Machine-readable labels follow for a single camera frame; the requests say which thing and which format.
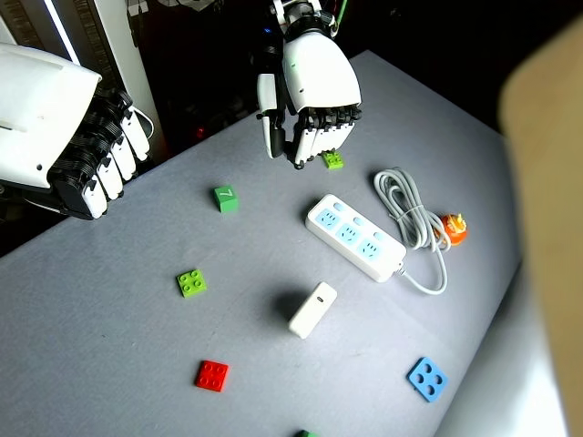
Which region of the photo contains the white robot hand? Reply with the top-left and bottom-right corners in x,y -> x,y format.
256,29 -> 363,171
0,43 -> 152,221

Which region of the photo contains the white power strip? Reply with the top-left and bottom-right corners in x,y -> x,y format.
304,193 -> 407,283

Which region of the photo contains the white charger adapter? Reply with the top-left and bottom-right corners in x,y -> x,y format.
288,281 -> 339,340

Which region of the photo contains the white light strip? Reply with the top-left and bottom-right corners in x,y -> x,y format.
43,0 -> 82,66

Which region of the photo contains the lime green toy brick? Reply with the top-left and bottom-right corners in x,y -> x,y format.
322,149 -> 346,171
176,269 -> 208,299

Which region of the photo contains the green number cube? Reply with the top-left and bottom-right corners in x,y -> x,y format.
212,185 -> 240,214

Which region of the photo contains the orange toy fruit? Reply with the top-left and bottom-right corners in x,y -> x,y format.
439,212 -> 469,246

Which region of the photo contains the grey table cloth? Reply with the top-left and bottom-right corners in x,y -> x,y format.
0,49 -> 525,437

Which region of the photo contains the blurry tan panel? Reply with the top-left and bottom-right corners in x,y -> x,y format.
498,13 -> 583,437

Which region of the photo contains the red toy brick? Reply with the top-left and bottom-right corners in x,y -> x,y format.
195,360 -> 230,393

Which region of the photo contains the blue toy brick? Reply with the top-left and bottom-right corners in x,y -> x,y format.
406,357 -> 450,403

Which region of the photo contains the green cable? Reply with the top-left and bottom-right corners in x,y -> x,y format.
333,0 -> 351,37

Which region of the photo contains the white frame post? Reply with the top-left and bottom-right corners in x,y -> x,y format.
93,0 -> 168,163

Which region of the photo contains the grey power cord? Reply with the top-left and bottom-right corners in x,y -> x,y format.
373,168 -> 450,295

